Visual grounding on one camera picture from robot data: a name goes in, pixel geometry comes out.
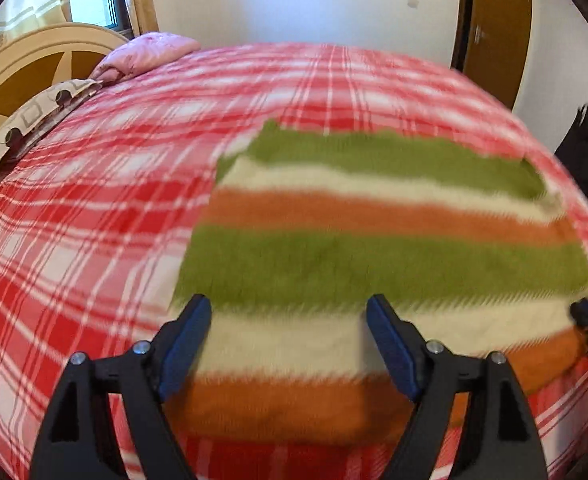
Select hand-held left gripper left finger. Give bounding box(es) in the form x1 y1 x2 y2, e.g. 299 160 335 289
30 294 212 480

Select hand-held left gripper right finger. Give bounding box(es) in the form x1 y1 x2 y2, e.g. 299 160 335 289
365 294 550 480

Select green white orange striped towel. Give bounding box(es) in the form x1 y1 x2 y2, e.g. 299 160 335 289
166 120 588 448

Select black bag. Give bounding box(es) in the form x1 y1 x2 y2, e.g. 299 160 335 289
554 104 588 206

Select red plaid bed sheet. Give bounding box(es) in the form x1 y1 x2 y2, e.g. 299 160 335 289
0 42 588 480

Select patterned pillow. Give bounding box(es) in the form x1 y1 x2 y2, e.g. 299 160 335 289
0 78 104 178

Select pink pillow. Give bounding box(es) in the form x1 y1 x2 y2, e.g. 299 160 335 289
89 32 200 83

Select brown wooden door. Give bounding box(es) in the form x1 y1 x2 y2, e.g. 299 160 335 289
451 0 534 111

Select cream wooden headboard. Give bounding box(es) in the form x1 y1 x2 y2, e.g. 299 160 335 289
0 22 132 176

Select narrow yellow floral curtain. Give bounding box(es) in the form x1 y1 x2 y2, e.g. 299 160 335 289
124 0 161 41

